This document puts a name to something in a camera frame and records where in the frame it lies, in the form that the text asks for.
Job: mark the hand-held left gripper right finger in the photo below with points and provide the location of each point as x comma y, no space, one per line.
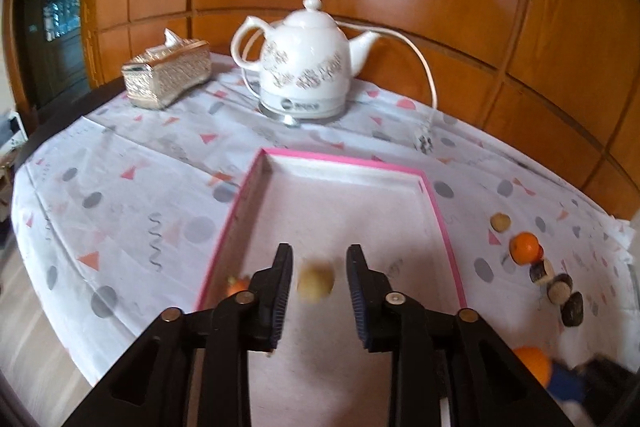
356,302

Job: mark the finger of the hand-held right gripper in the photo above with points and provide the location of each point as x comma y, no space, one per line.
565,383

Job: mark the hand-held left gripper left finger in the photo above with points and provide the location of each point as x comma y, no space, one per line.
281,299

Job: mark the small yellow-brown potato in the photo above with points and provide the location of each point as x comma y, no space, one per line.
315,282

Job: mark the small orange with stem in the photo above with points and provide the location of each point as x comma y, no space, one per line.
236,287

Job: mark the dark brown round cake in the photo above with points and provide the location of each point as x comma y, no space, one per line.
572,308

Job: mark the pink rimmed white tray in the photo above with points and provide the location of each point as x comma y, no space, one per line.
340,212

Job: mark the tan round biscuit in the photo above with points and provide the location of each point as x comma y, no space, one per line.
559,288

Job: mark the silver kettle base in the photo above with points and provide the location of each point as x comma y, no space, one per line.
292,119

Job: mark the white patterned tablecloth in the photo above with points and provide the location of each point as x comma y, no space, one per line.
150,167

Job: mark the white ceramic electric kettle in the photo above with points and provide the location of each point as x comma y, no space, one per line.
305,57

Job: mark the silver patterned tissue box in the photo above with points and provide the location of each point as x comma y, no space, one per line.
165,74

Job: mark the white tissue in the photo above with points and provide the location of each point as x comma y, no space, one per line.
171,37

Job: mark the white cabinet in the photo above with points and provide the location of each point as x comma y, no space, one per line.
10,134

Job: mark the dark glass door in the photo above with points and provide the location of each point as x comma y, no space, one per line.
57,12

